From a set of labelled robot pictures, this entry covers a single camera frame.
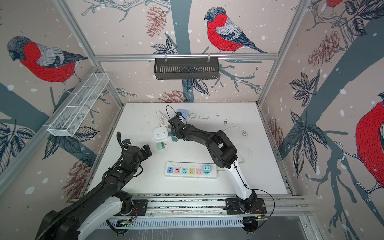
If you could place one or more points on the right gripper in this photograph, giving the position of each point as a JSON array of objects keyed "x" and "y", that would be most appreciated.
[{"x": 174, "y": 131}]

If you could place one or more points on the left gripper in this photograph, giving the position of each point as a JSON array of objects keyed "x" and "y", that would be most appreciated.
[{"x": 147, "y": 149}]

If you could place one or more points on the long white power strip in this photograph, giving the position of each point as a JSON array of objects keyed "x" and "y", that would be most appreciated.
[{"x": 189, "y": 170}]

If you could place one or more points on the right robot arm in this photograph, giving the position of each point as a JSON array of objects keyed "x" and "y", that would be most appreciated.
[{"x": 224, "y": 155}]

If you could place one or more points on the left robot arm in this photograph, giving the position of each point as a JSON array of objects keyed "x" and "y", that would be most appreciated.
[{"x": 107, "y": 199}]

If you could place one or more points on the green plug adapter left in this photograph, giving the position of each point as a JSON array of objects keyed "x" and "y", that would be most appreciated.
[{"x": 161, "y": 145}]

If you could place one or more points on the blue square power socket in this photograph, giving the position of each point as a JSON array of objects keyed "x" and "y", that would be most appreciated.
[{"x": 183, "y": 112}]

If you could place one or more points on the white square power socket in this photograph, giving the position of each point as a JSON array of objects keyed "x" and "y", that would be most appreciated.
[{"x": 160, "y": 133}]

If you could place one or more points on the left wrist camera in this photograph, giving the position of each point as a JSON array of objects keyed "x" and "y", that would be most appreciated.
[{"x": 126, "y": 143}]

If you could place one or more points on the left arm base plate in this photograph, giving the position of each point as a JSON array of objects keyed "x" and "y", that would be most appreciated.
[{"x": 134, "y": 208}]

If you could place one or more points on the black wall basket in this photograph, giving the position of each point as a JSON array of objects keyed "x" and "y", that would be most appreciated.
[{"x": 187, "y": 69}]

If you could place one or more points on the white wire mesh shelf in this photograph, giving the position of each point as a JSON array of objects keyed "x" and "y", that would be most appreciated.
[{"x": 81, "y": 102}]

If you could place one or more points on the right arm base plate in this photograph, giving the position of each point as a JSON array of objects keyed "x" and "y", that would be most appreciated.
[{"x": 238, "y": 207}]

